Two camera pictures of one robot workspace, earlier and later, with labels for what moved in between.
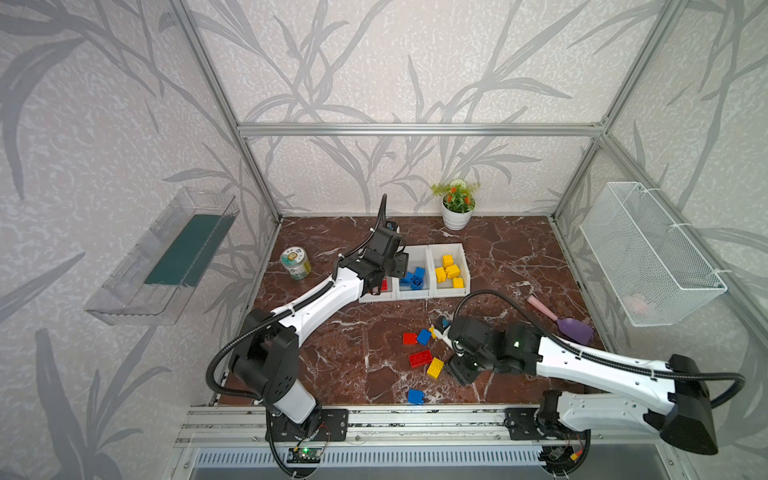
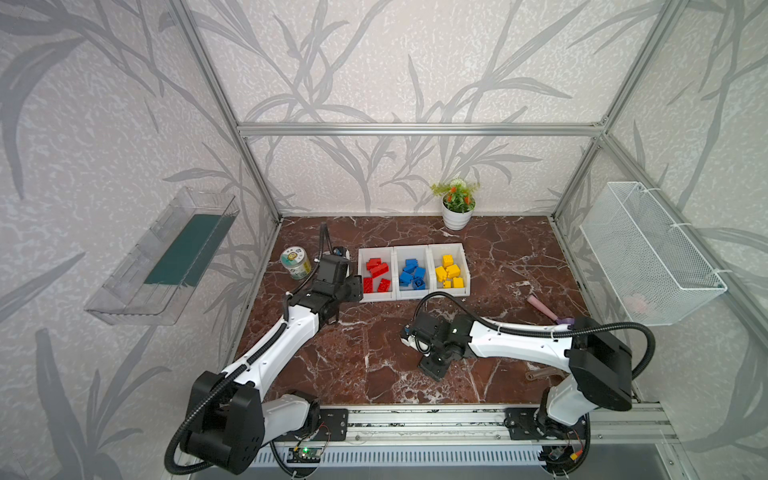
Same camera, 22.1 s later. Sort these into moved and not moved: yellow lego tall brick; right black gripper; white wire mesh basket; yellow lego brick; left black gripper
Moved: left black gripper; right black gripper
Not moved: white wire mesh basket; yellow lego tall brick; yellow lego brick
